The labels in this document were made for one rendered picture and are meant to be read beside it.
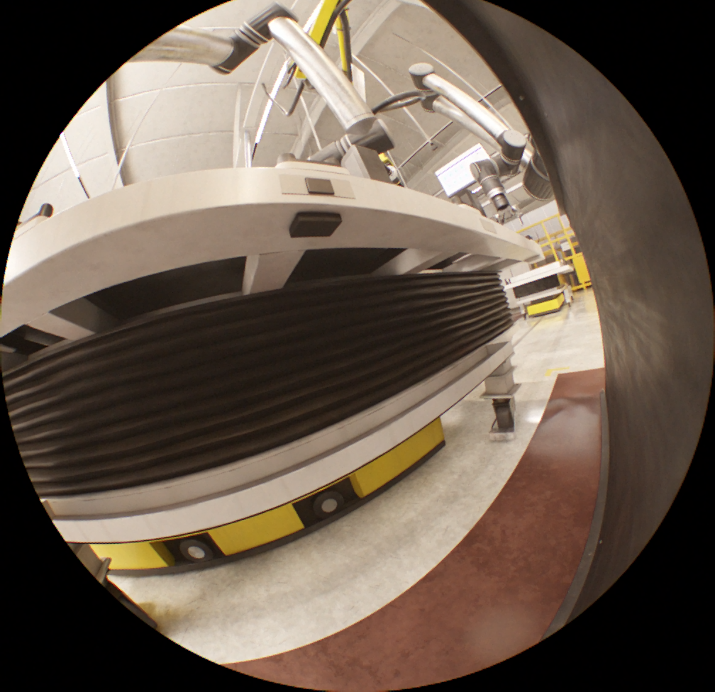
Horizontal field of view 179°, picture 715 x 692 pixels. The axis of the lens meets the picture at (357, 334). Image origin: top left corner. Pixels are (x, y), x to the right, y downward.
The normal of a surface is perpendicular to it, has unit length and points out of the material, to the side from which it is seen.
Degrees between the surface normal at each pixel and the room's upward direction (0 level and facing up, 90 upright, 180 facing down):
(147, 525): 90
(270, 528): 90
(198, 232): 180
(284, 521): 90
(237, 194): 90
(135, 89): 176
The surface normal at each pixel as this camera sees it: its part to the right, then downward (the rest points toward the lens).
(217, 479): 0.51, -0.17
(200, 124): 0.32, 0.94
